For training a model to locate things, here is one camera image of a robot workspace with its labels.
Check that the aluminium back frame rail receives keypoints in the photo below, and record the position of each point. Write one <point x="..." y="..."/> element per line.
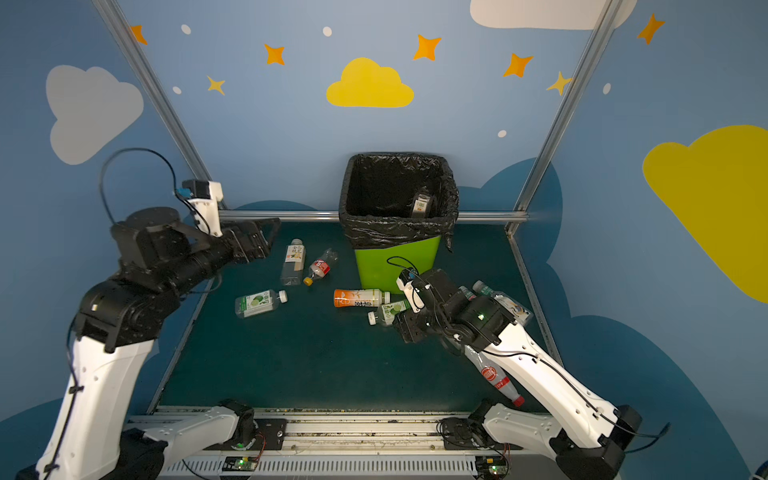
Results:
<point x="332" y="216"/>

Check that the clear bottle colourful label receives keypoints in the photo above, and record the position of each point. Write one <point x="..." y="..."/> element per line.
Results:
<point x="520" y="313"/>

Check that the black bin liner bag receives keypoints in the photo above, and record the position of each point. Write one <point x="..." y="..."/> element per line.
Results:
<point x="377" y="194"/>

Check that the clear lime juice bottle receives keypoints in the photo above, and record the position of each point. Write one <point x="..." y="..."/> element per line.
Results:
<point x="259" y="303"/>
<point x="385" y="314"/>

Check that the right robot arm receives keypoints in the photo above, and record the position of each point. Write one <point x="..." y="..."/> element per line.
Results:
<point x="540" y="384"/>

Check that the clear square osmanthus tea bottle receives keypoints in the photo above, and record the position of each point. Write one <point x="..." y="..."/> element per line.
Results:
<point x="293" y="267"/>

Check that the white bottle red logo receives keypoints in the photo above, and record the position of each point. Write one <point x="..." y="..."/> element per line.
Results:
<point x="495" y="375"/>

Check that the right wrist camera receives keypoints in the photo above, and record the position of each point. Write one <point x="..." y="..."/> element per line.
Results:
<point x="405" y="283"/>

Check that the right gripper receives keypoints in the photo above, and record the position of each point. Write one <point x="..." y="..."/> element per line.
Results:
<point x="417" y="322"/>

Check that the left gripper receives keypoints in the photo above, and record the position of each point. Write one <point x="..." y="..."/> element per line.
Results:
<point x="234" y="243"/>

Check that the clear bottle red label yellow cap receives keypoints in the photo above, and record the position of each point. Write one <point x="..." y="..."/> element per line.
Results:
<point x="321" y="267"/>

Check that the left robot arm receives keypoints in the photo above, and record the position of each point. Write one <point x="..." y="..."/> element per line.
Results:
<point x="162" y="259"/>

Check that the aluminium right frame post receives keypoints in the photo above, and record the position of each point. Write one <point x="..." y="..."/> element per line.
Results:
<point x="590" y="58"/>

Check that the green plastic bin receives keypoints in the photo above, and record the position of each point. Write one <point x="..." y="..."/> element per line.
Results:
<point x="380" y="268"/>

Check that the aluminium frame post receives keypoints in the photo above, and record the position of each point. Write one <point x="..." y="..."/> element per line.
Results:
<point x="590" y="58"/>
<point x="117" y="24"/>

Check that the orange juice bottle back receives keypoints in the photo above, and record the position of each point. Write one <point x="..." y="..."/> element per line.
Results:
<point x="370" y="298"/>

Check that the aluminium left frame post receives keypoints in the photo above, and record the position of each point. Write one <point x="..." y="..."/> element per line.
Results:
<point x="117" y="24"/>

